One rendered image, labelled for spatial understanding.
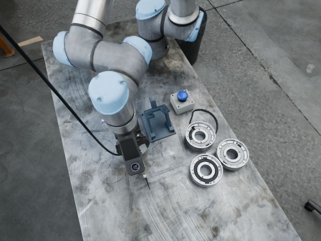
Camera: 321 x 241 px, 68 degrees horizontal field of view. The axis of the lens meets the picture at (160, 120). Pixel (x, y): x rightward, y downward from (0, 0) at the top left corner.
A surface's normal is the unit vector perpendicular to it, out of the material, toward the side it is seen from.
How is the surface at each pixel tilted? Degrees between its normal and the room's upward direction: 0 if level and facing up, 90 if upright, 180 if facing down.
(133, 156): 34
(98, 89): 4
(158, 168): 0
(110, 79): 4
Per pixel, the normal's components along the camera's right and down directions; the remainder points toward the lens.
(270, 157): -0.03, -0.50
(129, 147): 0.14, 0.04
